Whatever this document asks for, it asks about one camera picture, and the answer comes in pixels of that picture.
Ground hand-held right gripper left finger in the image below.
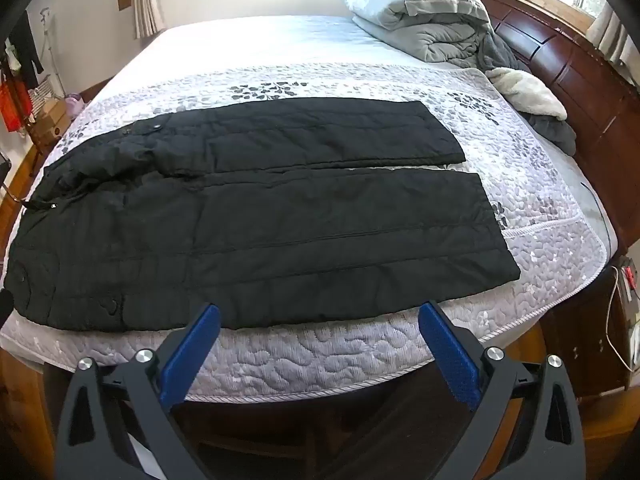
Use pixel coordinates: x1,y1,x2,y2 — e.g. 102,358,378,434
54,303,222,480

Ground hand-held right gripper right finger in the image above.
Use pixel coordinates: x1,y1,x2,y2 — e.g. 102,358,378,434
418,301,586,480

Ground black pants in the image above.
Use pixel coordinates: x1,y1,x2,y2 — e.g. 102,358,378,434
2,100,522,333

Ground wooden nightstand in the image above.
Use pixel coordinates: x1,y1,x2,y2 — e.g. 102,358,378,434
540,255,640,401

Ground grey floral quilted bedspread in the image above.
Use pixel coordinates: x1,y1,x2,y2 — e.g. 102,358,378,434
0,62,613,401

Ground cardboard box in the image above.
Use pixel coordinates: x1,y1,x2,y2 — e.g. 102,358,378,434
30,97,71,143

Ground white fleece blanket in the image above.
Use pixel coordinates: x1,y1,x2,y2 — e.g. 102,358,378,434
485,66,568,122

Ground wooden headboard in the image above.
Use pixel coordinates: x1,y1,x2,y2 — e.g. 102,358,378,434
470,0,640,261

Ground dark grey blanket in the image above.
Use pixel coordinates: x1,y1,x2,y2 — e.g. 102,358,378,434
475,25,578,156

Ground red hanging garment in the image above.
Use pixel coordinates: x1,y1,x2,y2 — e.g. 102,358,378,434
0,77,33,133

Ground grey folded comforter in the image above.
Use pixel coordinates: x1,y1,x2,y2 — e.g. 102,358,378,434
352,7,501,70

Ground bed with white mattress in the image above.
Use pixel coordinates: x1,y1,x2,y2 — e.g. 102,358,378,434
0,12,623,403

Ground black hanging garment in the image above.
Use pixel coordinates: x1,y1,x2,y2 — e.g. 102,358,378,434
7,10,41,88

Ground white curtain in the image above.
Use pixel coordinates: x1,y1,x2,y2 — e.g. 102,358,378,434
585,2,633,66

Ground white cable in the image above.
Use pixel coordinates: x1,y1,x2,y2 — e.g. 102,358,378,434
602,265,633,376

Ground white wire clothes rack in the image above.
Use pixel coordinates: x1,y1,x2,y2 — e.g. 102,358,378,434
30,7,68,126

